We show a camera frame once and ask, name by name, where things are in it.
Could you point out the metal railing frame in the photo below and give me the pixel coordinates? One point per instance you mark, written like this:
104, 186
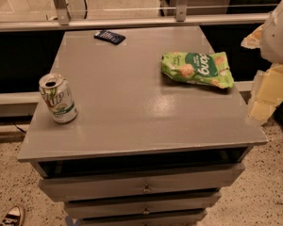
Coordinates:
29, 15

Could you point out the middle grey drawer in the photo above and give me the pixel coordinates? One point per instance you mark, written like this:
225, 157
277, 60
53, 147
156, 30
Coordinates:
142, 205

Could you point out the green rice chip bag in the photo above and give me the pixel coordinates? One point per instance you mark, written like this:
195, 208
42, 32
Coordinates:
196, 68

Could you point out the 7up soda can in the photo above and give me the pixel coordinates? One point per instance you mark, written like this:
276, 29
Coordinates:
57, 95

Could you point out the dark blue snack packet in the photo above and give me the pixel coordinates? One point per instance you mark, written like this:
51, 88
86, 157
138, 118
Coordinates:
109, 36

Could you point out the top grey drawer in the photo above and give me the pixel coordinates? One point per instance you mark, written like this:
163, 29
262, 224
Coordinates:
140, 183

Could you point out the grey drawer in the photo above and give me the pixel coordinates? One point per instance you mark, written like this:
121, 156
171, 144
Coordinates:
142, 205
153, 219
140, 183

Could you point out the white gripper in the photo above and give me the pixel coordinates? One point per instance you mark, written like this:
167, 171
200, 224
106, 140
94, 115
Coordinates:
279, 37

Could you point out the bottom grey drawer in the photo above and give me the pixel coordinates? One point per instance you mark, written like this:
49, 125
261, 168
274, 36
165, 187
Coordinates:
153, 219

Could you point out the grey drawer cabinet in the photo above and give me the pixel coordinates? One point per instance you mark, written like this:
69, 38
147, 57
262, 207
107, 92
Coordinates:
131, 117

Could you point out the black and white sneaker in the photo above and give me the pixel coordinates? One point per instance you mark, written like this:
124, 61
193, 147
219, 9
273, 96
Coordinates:
14, 217

